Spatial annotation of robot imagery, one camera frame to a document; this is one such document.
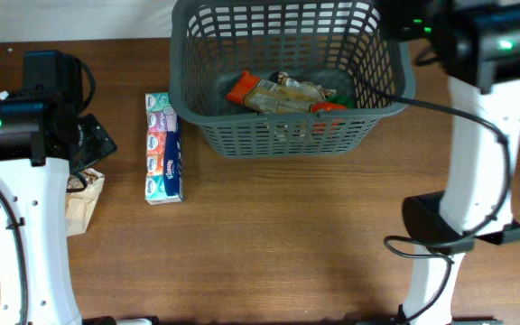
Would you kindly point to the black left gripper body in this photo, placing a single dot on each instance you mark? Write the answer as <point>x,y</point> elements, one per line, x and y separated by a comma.
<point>94,146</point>

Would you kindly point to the beige snack bag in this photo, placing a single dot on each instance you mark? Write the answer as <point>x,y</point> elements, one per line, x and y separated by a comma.
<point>307,88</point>
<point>81,199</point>

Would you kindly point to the Kleenex tissue multipack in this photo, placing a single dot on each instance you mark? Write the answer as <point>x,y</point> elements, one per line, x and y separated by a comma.
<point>163,182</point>

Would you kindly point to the red orange pasta packet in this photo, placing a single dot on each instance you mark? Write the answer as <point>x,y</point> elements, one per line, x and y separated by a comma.
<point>266,96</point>

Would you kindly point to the green lid jar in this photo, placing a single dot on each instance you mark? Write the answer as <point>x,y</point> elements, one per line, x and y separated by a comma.
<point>346,101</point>

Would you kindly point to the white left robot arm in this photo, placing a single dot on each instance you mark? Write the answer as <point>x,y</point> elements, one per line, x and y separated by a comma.
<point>35,281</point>

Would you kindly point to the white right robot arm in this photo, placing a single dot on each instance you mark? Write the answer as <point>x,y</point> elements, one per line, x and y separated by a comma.
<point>477,43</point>

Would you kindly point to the grey plastic mesh basket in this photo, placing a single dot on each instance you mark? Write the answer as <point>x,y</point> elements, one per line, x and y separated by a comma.
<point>335,44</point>

